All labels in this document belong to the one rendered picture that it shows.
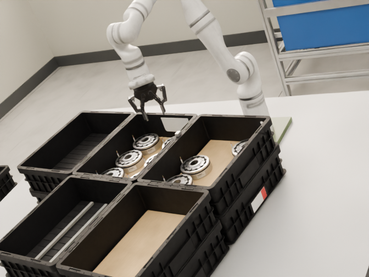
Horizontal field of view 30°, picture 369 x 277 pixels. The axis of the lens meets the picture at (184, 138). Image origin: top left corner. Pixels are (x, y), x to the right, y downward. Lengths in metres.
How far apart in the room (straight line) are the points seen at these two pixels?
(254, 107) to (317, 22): 1.62
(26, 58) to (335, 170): 4.15
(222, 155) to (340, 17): 1.84
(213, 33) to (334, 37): 1.73
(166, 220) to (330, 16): 2.18
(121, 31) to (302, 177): 0.77
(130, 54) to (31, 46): 3.92
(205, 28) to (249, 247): 0.79
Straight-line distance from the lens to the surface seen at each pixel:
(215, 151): 2.39
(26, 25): 6.16
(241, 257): 2.10
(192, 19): 2.44
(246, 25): 5.27
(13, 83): 5.96
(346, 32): 4.05
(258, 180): 2.25
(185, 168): 2.29
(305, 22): 4.09
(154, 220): 2.16
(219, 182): 2.04
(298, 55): 4.21
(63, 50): 6.26
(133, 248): 2.09
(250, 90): 2.50
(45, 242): 2.31
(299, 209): 2.22
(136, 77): 2.30
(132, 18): 2.28
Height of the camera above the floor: 2.01
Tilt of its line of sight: 28 degrees down
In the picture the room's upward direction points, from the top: 21 degrees counter-clockwise
